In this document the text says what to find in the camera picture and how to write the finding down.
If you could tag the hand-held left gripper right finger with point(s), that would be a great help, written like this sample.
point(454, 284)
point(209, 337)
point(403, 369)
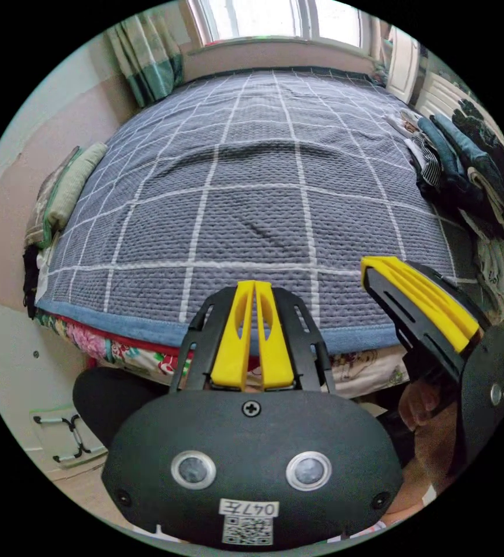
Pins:
point(274, 348)

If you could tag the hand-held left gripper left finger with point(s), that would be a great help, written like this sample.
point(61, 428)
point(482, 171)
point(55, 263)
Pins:
point(230, 344)

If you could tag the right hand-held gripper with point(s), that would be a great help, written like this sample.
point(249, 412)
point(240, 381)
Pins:
point(489, 417)

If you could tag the person's right forearm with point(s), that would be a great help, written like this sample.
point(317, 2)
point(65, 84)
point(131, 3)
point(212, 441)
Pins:
point(435, 457)

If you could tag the person's right hand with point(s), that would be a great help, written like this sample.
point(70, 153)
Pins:
point(426, 404)

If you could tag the bed with grey checked quilt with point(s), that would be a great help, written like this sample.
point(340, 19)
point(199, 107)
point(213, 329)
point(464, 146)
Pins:
point(256, 217)

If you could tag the pile of clothes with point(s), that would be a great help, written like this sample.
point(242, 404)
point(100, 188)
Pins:
point(465, 174)

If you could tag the white folding stool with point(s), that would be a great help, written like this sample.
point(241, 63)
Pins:
point(67, 435)

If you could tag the pale green pillow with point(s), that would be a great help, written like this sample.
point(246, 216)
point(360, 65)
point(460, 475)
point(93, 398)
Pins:
point(78, 182)

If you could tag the grey patterned pillow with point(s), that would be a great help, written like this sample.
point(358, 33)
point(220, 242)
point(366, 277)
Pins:
point(43, 209)

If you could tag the white cupboard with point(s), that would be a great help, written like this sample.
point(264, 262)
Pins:
point(402, 61)

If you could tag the green patterned curtain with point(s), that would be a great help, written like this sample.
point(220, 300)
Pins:
point(147, 61)

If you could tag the window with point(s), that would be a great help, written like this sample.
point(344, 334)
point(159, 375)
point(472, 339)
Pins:
point(274, 19)

